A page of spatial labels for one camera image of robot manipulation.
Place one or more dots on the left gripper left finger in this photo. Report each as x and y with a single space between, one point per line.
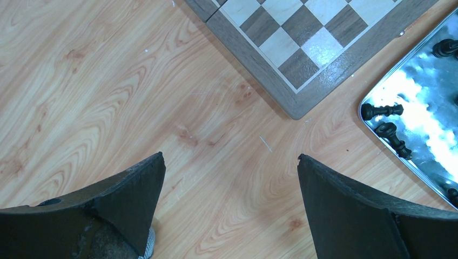
108 219

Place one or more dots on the silver tray black pieces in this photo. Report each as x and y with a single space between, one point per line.
412 110

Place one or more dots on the wooden chessboard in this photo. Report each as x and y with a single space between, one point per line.
300 51

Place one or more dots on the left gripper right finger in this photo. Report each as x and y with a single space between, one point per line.
349 219

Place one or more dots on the grey cylinder tube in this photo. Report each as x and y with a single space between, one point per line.
149 245

